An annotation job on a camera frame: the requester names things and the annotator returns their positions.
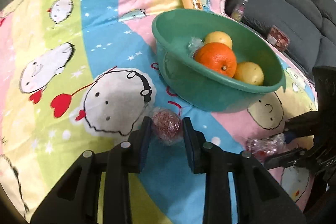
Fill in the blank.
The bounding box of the yellow lemon upper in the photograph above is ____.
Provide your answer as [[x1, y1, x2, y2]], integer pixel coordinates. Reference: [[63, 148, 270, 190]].
[[204, 31, 233, 49]]

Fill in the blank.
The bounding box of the red candy ball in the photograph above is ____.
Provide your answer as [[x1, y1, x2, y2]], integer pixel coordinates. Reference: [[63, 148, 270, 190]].
[[245, 133, 285, 162]]

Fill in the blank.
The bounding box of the yellow lemon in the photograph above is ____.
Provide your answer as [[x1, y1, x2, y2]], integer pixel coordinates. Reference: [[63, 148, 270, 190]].
[[234, 62, 264, 86], [204, 31, 233, 49]]

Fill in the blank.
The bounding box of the red patterned box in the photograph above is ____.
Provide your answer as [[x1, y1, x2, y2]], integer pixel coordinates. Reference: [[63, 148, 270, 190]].
[[266, 26, 290, 52]]

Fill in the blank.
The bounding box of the grey sofa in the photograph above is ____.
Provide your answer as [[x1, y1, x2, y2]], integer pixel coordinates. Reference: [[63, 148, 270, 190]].
[[242, 0, 335, 79]]

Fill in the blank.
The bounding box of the colourful cartoon bed sheet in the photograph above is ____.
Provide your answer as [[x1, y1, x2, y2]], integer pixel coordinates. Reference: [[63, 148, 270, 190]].
[[1, 0, 317, 223]]

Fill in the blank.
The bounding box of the yellow lemon lower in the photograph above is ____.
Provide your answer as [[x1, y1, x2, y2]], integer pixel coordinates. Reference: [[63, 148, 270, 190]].
[[234, 62, 264, 86]]

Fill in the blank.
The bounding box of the large orange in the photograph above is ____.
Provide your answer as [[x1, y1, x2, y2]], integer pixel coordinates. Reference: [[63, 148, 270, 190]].
[[194, 43, 237, 78]]

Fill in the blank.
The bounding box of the small jar on sofa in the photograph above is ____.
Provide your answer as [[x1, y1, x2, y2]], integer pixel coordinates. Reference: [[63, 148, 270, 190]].
[[231, 0, 248, 22]]

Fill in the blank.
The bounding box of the green plastic basin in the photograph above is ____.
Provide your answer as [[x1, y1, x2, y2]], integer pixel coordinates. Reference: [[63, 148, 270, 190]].
[[151, 9, 286, 113]]

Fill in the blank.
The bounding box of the wrapped candy in basin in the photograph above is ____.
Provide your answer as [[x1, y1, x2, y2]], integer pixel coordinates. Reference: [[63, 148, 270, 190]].
[[187, 37, 204, 58]]

